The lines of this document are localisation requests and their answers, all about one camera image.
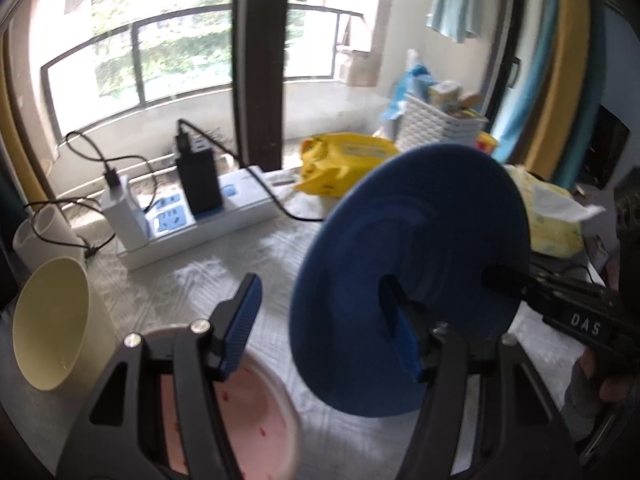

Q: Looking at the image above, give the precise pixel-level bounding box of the dark blue plate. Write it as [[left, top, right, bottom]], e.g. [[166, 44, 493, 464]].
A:
[[289, 144, 532, 418]]

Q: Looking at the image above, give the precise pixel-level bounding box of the dark sliding door frame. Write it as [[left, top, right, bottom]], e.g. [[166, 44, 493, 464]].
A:
[[231, 0, 293, 171]]

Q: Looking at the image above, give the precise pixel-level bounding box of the pink speckled bowl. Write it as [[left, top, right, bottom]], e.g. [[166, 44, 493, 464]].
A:
[[142, 327, 303, 480]]

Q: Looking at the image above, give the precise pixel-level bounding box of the long black cable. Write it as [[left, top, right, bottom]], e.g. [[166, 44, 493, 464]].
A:
[[177, 119, 326, 223]]

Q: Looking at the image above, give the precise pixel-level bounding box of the light blue hanging garment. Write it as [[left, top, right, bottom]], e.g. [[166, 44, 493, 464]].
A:
[[425, 0, 493, 43]]

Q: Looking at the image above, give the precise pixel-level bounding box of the white charger with cable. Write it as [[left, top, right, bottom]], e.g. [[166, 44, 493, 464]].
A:
[[25, 131, 157, 261]]

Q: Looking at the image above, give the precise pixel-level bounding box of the yellow curtain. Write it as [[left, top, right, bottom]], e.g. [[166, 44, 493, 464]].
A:
[[0, 35, 56, 211], [520, 0, 593, 181]]

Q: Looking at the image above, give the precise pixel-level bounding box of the cardboard box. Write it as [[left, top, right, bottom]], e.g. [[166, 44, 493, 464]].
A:
[[337, 47, 381, 87]]

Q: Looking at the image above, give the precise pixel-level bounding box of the person's right hand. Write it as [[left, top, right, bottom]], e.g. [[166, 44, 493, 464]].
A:
[[565, 345, 636, 441]]

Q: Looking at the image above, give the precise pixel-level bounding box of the white textured tablecloth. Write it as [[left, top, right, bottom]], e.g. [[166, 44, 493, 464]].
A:
[[0, 180, 601, 480]]

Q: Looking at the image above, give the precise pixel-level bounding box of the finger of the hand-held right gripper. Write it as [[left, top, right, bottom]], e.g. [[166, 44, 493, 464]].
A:
[[481, 264, 538, 306]]

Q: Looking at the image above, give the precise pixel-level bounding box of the yellow wet wipes packet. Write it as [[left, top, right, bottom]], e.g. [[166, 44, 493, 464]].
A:
[[295, 132, 401, 197]]

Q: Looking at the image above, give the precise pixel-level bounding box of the white cylindrical device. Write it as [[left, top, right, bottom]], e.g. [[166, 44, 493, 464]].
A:
[[12, 204, 91, 271]]

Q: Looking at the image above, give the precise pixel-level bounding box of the cream carton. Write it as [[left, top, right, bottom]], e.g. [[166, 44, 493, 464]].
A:
[[428, 81, 463, 108]]

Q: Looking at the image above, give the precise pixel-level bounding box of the blue plastic bag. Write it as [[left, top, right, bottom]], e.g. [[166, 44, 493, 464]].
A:
[[382, 50, 433, 121]]

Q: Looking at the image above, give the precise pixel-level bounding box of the balcony railing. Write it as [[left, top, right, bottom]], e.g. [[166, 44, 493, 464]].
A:
[[40, 2, 366, 133]]

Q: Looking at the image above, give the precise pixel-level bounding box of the yellow tissue pack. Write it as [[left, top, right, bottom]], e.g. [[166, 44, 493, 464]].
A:
[[505, 165, 606, 258]]

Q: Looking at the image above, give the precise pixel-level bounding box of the black charger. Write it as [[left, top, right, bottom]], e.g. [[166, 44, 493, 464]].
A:
[[175, 135, 224, 216]]

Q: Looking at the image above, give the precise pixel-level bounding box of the white power strip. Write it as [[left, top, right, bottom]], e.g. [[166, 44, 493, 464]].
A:
[[116, 165, 281, 271]]

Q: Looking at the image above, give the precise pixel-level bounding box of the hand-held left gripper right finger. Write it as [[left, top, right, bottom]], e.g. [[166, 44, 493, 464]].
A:
[[394, 300, 583, 480]]

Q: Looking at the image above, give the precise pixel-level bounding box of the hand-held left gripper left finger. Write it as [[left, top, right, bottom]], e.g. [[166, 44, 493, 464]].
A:
[[56, 274, 263, 480]]

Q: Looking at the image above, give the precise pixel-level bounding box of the black monitor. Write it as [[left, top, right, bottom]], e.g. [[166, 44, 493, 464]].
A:
[[582, 105, 631, 191]]

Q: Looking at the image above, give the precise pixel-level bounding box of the white plastic basket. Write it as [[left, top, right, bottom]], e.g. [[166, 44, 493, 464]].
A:
[[395, 92, 488, 153]]

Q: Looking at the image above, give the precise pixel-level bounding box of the cream bowl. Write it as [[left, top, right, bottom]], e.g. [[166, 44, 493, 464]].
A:
[[11, 256, 118, 392]]

